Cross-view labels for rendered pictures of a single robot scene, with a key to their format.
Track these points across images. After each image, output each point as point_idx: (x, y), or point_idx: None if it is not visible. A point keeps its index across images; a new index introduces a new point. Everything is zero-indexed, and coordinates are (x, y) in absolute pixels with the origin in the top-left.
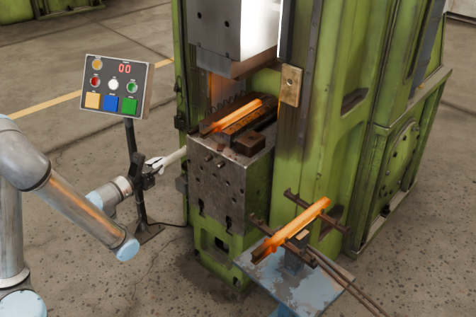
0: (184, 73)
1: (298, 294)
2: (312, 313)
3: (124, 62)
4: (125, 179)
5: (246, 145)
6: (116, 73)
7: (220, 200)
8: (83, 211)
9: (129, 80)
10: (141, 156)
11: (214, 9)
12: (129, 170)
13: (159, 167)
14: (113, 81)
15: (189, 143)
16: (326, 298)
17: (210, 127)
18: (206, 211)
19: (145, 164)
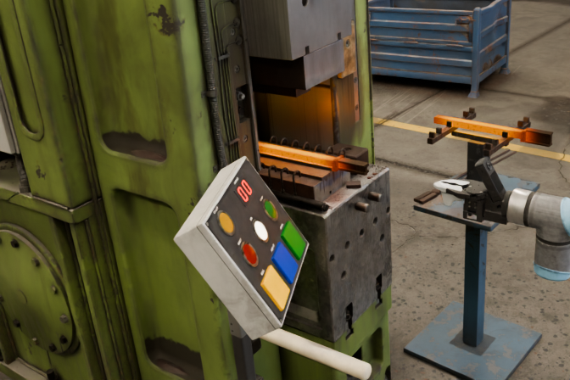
0: (227, 163)
1: (510, 189)
2: (527, 181)
3: (236, 182)
4: (516, 188)
5: (365, 151)
6: (246, 209)
7: (369, 264)
8: None
9: (260, 202)
10: (488, 157)
11: None
12: (497, 187)
13: (464, 179)
14: (257, 224)
15: (332, 224)
16: (503, 176)
17: (349, 161)
18: (355, 315)
19: (466, 187)
